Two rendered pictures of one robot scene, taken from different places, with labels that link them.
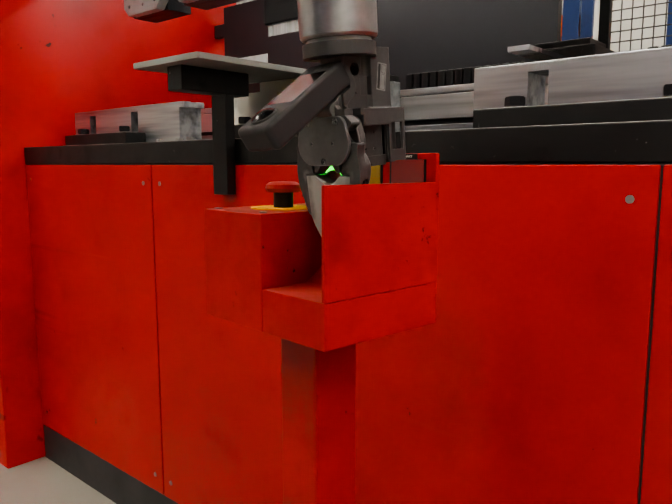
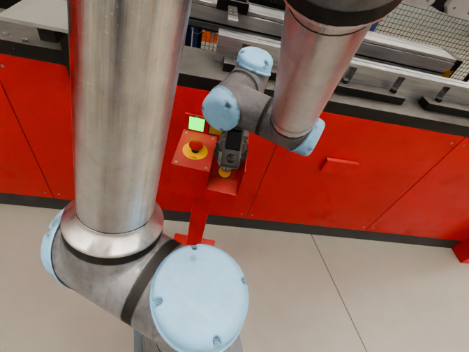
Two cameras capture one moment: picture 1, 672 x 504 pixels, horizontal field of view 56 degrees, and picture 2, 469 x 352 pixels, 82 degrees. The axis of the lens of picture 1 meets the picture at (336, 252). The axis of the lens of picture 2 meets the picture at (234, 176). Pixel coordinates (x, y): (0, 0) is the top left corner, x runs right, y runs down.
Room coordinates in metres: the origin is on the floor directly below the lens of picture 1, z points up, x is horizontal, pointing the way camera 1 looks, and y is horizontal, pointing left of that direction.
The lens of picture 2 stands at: (0.28, 0.44, 1.31)
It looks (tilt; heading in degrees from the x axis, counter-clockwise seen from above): 46 degrees down; 305
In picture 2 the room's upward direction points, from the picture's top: 17 degrees clockwise
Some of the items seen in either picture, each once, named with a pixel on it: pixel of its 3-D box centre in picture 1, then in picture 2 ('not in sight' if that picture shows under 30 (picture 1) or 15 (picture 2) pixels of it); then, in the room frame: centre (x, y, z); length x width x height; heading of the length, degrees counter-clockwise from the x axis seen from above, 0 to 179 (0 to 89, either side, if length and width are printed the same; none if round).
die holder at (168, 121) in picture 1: (134, 127); not in sight; (1.63, 0.51, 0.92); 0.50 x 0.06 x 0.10; 49
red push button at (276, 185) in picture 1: (283, 197); (195, 147); (0.71, 0.06, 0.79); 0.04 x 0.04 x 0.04
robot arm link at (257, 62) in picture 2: not in sight; (250, 78); (0.62, 0.01, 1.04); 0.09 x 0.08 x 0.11; 113
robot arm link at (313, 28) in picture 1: (335, 22); not in sight; (0.63, 0.00, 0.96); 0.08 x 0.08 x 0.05
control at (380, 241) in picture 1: (317, 237); (210, 159); (0.68, 0.02, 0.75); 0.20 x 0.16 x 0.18; 43
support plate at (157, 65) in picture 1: (227, 69); (62, 8); (1.16, 0.19, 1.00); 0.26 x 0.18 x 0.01; 139
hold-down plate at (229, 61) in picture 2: (587, 115); (264, 71); (0.83, -0.32, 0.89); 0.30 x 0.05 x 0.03; 49
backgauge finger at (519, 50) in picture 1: (553, 53); (233, 6); (1.08, -0.36, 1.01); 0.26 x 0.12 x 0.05; 139
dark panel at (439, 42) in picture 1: (358, 58); not in sight; (1.81, -0.06, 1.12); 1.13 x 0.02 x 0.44; 49
